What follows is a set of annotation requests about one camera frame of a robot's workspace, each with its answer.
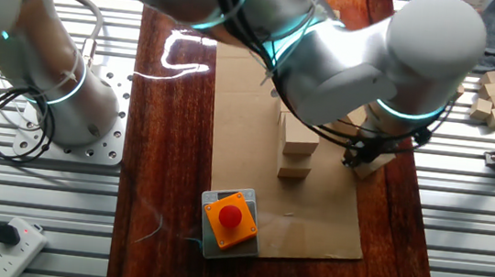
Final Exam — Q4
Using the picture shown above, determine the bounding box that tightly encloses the grey cable with metal connector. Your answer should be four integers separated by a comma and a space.
38, 0, 107, 69

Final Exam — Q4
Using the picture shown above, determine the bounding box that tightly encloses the large wooden cube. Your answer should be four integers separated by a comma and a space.
275, 150, 314, 180
275, 97, 292, 126
278, 112, 324, 159
330, 102, 369, 138
352, 148, 398, 183

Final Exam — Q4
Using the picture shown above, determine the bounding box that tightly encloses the orange emergency stop button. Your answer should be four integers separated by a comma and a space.
194, 183, 267, 265

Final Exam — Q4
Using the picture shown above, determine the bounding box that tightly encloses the black round wrist camera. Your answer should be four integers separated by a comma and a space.
412, 126, 435, 148

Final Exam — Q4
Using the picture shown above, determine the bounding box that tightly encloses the brown cardboard sheet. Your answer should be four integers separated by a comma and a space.
194, 40, 385, 270

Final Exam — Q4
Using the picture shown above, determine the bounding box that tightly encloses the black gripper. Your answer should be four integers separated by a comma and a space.
339, 133, 392, 173

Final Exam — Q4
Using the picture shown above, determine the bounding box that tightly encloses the silver robot mounting plate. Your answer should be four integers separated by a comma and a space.
11, 57, 135, 168

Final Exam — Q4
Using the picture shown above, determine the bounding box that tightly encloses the white power strip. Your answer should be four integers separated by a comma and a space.
0, 215, 51, 277

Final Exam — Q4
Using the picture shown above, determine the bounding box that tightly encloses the reddish brown wooden board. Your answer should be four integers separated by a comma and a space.
105, 0, 473, 277

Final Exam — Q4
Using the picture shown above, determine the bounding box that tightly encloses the black cable bundle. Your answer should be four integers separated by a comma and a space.
0, 56, 63, 168

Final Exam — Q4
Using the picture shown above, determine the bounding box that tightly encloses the orange emergency stop button box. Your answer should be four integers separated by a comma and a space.
199, 188, 263, 255

